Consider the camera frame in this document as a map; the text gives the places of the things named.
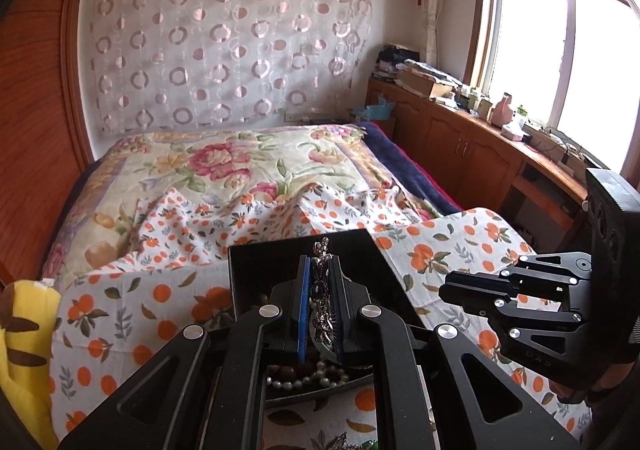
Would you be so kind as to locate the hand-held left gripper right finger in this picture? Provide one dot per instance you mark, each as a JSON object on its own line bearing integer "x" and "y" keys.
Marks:
{"x": 340, "y": 320}

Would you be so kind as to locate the pink figurine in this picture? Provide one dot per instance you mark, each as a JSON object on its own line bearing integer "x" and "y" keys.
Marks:
{"x": 502, "y": 112}

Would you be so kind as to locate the stack of folded clothes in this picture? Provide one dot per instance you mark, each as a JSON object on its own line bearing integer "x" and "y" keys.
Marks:
{"x": 390, "y": 62}

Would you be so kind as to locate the floral blanket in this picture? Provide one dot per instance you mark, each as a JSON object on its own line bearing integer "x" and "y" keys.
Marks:
{"x": 225, "y": 164}

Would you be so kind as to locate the wooden cabinet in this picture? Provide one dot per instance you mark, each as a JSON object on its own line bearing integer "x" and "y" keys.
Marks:
{"x": 450, "y": 139}

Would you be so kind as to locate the group of small bottles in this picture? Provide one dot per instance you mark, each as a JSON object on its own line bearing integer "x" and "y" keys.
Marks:
{"x": 475, "y": 102}

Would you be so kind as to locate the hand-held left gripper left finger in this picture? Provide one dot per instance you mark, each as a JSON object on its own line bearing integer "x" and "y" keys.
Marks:
{"x": 302, "y": 310}

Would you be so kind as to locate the white power strip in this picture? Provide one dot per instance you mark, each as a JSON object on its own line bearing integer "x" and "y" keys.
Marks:
{"x": 555, "y": 144}

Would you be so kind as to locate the cardboard box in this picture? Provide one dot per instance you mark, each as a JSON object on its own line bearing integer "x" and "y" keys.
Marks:
{"x": 425, "y": 85}

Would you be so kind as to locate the teal tissue paper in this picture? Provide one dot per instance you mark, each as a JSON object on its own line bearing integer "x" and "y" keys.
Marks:
{"x": 382, "y": 108}

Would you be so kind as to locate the wooden framed window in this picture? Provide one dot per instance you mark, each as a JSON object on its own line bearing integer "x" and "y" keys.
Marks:
{"x": 530, "y": 29}

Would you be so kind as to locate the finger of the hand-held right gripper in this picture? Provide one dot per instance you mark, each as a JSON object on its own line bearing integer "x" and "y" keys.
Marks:
{"x": 530, "y": 335}
{"x": 470, "y": 290}

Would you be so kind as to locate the silver filigree ornament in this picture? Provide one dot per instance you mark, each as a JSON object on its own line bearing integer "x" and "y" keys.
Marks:
{"x": 340, "y": 442}

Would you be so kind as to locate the yellow striped plush toy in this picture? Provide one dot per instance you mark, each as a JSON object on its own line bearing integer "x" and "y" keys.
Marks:
{"x": 25, "y": 355}

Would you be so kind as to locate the green gem ornament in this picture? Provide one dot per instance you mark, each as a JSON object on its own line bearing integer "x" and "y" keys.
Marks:
{"x": 371, "y": 445}

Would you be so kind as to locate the navy blue blanket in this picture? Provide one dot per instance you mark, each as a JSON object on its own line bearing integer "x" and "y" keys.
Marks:
{"x": 400, "y": 164}

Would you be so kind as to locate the orange fruit print cloth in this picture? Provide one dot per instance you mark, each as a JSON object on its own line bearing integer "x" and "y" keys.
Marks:
{"x": 175, "y": 290}

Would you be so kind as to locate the white tissue box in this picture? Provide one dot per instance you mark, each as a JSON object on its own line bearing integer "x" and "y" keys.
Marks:
{"x": 512, "y": 132}

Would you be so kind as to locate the circle pattern sheer curtain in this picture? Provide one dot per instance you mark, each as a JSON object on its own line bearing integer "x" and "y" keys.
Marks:
{"x": 225, "y": 39}

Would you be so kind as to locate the black jewelry box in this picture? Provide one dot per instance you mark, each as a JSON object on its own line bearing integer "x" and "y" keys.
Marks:
{"x": 260, "y": 265}

